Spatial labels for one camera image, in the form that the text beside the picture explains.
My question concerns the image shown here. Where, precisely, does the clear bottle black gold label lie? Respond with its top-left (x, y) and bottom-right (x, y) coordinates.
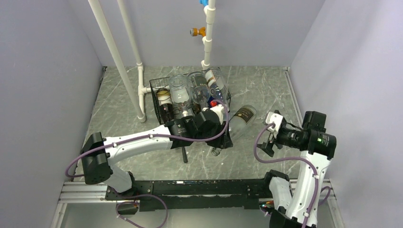
top-left (211, 105), bottom-right (257, 156)

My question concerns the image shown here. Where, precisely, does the clear round glass bottle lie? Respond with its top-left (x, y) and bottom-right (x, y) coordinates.
top-left (169, 75), bottom-right (193, 117)

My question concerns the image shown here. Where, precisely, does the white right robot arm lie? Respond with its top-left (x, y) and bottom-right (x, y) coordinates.
top-left (253, 110), bottom-right (336, 228)

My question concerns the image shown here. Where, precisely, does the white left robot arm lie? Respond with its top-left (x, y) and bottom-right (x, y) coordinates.
top-left (80, 109), bottom-right (229, 200)

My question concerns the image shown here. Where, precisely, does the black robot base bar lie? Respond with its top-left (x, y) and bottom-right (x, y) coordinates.
top-left (106, 170), bottom-right (289, 212)

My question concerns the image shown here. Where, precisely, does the blue glass bottle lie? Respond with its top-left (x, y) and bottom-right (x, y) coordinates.
top-left (208, 96), bottom-right (230, 110)

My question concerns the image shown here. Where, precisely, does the clear bottle silver cap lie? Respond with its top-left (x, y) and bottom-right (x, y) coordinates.
top-left (187, 71), bottom-right (210, 111)

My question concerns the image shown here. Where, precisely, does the clear bottle black cap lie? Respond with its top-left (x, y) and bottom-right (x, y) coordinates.
top-left (205, 67), bottom-right (228, 102)

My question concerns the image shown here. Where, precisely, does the dark bottle gold foil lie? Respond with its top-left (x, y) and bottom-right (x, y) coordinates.
top-left (156, 88), bottom-right (174, 124)

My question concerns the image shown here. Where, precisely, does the white pipe with tee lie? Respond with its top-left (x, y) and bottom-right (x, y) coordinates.
top-left (117, 0), bottom-right (151, 122)

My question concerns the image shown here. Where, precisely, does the orange valve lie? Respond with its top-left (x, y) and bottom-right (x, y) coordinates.
top-left (190, 27), bottom-right (206, 37)

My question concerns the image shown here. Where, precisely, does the white pipe with valves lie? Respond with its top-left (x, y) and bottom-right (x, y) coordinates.
top-left (201, 0), bottom-right (216, 70)

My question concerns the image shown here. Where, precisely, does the blue valve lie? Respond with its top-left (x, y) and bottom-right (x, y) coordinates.
top-left (199, 0), bottom-right (209, 7)

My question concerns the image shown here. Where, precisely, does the slanted white pipe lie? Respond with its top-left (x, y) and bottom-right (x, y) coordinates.
top-left (88, 0), bottom-right (146, 123)

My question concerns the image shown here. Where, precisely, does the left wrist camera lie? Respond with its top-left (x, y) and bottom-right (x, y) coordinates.
top-left (210, 101), bottom-right (226, 124)

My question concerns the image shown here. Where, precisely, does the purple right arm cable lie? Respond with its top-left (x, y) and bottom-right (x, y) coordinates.
top-left (253, 123), bottom-right (332, 228)

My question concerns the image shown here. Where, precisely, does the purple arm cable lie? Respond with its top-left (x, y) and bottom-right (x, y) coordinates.
top-left (253, 123), bottom-right (332, 228)
top-left (65, 100), bottom-right (230, 179)

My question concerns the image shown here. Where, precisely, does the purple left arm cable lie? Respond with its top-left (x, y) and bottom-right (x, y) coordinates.
top-left (65, 100), bottom-right (230, 179)

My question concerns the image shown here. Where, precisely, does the black wire wine rack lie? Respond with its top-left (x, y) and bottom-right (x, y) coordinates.
top-left (150, 67), bottom-right (231, 124)

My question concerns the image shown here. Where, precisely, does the black handled tool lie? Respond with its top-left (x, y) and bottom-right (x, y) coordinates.
top-left (182, 147), bottom-right (188, 163)

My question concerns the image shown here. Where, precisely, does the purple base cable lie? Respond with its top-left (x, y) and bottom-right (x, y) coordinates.
top-left (115, 192), bottom-right (171, 228)

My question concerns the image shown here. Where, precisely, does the aluminium frame rail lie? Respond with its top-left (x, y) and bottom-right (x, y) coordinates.
top-left (50, 179), bottom-right (345, 228)

